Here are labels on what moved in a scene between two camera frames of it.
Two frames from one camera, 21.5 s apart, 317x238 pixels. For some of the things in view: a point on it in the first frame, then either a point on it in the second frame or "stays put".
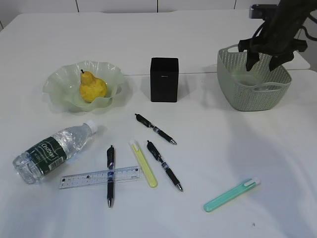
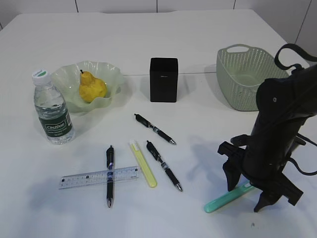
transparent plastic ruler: x=100 y=177 stays put
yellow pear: x=91 y=87 stays put
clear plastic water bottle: x=30 y=165 → x=52 y=109
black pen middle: x=170 y=173 stays put
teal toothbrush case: x=230 y=195 stays put
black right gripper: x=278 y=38 → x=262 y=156
